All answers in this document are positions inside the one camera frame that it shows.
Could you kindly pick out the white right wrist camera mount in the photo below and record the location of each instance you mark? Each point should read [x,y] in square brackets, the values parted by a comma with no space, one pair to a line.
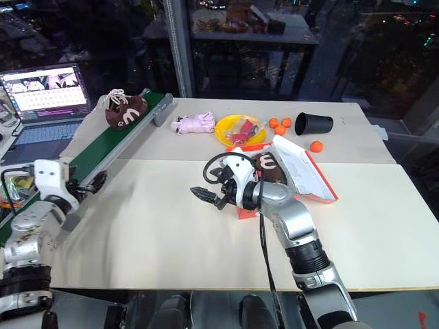
[240,171]

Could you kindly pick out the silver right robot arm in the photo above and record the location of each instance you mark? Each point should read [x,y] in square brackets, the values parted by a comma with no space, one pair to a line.
[295,219]

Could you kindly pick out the beige cloth sheet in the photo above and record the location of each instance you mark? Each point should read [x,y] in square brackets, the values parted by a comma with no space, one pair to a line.
[85,133]

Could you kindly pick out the pink cloth bundle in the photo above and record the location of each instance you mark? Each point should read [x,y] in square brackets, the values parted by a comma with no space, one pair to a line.
[195,123]

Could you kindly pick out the orange shoebox with white lining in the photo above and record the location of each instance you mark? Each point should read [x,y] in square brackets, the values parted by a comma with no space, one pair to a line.
[302,168]

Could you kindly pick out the brown shoe with white logo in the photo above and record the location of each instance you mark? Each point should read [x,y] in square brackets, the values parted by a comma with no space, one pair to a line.
[271,168]

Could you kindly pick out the red item in clear bag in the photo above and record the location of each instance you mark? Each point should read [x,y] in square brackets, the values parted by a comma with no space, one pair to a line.
[245,132]

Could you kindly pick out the snack packets pile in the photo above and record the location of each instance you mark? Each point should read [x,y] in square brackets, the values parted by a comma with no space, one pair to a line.
[223,24]

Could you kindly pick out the open laptop computer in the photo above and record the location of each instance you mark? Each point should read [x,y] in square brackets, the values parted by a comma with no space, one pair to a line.
[44,113]

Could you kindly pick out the dark rounded shape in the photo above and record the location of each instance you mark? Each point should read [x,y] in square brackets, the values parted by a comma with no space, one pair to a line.
[171,313]
[257,313]

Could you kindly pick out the black box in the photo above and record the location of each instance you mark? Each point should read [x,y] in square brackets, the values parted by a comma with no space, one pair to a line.
[276,26]

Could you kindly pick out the small orange ball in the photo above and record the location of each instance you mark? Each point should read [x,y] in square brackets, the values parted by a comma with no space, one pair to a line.
[316,146]
[280,130]
[273,122]
[286,121]

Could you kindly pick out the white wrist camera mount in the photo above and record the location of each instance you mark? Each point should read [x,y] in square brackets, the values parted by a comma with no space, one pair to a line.
[51,178]
[240,171]

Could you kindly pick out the brown shoe with white laces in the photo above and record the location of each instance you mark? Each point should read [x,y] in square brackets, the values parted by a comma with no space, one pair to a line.
[127,111]

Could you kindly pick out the green conveyor belt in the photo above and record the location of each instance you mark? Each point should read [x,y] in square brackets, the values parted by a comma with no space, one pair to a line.
[109,144]

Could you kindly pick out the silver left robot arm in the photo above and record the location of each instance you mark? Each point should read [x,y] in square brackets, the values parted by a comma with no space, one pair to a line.
[27,240]

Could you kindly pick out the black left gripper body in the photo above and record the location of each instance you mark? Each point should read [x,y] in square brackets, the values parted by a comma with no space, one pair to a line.
[76,186]

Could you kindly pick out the white paper slip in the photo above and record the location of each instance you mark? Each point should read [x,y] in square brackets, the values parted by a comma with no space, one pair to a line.
[380,132]

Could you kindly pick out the yellow plate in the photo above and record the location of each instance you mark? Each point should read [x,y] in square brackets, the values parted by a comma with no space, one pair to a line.
[223,132]

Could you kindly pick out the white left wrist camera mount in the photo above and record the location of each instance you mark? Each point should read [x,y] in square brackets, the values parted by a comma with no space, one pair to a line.
[51,178]

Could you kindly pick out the metal window pillar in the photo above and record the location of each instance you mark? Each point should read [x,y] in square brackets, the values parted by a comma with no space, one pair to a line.
[178,48]

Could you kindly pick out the black cup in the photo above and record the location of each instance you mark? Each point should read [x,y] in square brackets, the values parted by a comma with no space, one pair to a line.
[313,124]

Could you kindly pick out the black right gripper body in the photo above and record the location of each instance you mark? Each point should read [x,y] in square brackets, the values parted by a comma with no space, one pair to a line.
[229,192]

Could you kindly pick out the colourful packets pile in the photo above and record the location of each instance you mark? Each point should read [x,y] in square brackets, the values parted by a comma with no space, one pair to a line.
[17,188]

